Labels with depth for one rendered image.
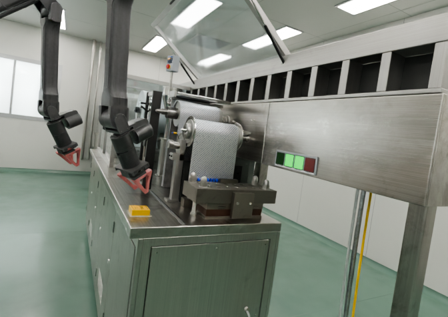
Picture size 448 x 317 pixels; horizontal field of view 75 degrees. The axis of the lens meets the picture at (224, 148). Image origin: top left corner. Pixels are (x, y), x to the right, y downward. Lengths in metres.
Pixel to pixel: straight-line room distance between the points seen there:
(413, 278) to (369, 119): 0.52
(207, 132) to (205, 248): 0.52
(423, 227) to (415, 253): 0.09
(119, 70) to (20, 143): 6.07
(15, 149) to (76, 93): 1.55
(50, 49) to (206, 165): 0.79
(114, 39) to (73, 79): 5.97
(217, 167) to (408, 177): 0.81
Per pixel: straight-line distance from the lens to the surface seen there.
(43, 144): 6.86
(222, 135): 1.41
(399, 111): 0.99
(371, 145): 1.02
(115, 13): 0.91
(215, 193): 1.21
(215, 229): 1.19
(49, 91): 1.33
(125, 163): 0.93
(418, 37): 1.03
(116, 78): 0.88
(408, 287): 1.18
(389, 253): 3.80
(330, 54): 1.22
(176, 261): 1.18
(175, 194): 1.45
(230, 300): 1.38
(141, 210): 1.20
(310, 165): 1.17
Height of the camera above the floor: 1.26
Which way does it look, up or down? 3 degrees down
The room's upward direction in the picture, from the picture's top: 8 degrees clockwise
